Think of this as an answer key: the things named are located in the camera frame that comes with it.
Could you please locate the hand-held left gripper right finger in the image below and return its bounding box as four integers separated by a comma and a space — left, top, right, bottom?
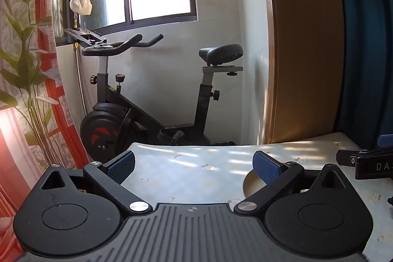
235, 151, 358, 215

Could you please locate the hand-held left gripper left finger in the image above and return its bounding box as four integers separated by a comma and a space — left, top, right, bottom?
28, 151, 153, 215

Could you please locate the cream plate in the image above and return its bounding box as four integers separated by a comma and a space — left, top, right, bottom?
242, 168, 268, 199

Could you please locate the black exercise bike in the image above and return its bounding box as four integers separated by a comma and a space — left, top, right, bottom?
64, 28, 244, 160

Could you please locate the dark blue curtain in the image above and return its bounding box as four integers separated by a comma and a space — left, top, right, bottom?
330, 0, 393, 152

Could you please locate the metal pipe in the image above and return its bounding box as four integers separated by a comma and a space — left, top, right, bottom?
74, 42, 88, 117

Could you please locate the wooden door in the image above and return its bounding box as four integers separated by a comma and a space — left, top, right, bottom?
263, 0, 345, 145

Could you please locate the plant printed curtain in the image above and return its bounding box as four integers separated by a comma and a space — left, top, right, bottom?
0, 0, 84, 252

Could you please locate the white cloth bag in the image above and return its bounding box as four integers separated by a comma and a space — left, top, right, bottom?
70, 0, 93, 16

